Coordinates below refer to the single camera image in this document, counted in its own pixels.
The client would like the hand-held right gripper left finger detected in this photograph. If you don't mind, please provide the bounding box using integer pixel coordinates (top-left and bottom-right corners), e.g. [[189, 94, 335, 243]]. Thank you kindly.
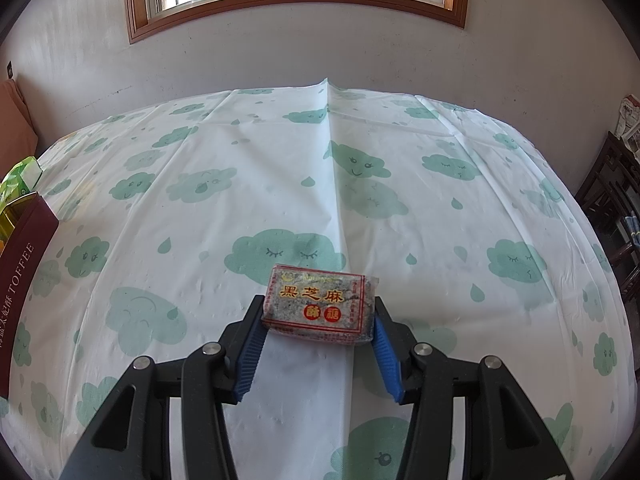
[[60, 295, 268, 480]]

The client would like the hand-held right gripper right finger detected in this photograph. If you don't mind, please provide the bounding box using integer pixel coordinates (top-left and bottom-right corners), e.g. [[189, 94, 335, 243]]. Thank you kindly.
[[372, 296, 573, 480]]

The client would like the grey sesame cake packet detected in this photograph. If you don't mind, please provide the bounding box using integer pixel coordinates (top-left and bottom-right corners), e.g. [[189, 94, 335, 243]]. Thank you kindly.
[[261, 264, 378, 347]]

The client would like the maroon and gold tin box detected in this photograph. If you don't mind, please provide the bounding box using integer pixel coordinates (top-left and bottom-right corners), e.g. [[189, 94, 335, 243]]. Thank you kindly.
[[0, 191, 60, 401]]

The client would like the cloud printed tablecloth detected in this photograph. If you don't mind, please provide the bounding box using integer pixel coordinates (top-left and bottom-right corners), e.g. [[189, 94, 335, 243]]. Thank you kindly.
[[0, 77, 633, 480]]

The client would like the dark wooden chair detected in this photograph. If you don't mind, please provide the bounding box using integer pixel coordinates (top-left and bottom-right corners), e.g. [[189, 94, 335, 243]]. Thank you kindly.
[[575, 131, 640, 301]]

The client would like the green tissue box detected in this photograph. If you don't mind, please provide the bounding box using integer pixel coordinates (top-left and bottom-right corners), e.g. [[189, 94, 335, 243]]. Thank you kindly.
[[0, 156, 43, 206]]

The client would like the brown cardboard sheet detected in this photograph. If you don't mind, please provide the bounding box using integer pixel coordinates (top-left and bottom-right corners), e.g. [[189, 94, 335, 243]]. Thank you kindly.
[[0, 79, 38, 176]]

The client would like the stack of newspapers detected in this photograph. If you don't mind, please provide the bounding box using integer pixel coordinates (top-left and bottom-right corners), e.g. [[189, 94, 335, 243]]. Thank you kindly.
[[616, 92, 640, 153]]

